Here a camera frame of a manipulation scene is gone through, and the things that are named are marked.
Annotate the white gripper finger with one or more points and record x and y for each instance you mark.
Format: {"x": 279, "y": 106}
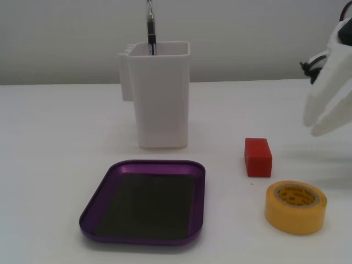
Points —
{"x": 327, "y": 85}
{"x": 335, "y": 118}

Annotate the yellow tape roll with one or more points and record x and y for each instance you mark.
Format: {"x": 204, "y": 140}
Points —
{"x": 291, "y": 217}

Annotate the white plastic holder box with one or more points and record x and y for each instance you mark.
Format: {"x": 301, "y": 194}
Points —
{"x": 162, "y": 101}

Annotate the red rectangular block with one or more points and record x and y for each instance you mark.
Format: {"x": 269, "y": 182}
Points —
{"x": 258, "y": 159}

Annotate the black silver pen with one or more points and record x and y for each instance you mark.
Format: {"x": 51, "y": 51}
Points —
{"x": 151, "y": 30}

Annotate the purple metal tray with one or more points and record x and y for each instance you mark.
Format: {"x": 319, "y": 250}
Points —
{"x": 110, "y": 176}

